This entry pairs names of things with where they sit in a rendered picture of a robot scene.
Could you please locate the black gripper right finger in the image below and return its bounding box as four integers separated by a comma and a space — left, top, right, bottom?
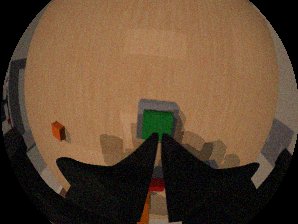
161, 133, 259, 222

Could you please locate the blue button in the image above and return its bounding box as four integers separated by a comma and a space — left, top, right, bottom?
204, 160, 218, 169

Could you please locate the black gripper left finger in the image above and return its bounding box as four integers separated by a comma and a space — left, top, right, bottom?
56, 132, 160, 222

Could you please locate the green button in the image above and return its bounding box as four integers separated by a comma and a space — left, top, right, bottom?
136, 99, 180, 141

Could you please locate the red button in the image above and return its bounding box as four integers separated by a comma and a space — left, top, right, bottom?
148, 165, 165, 192

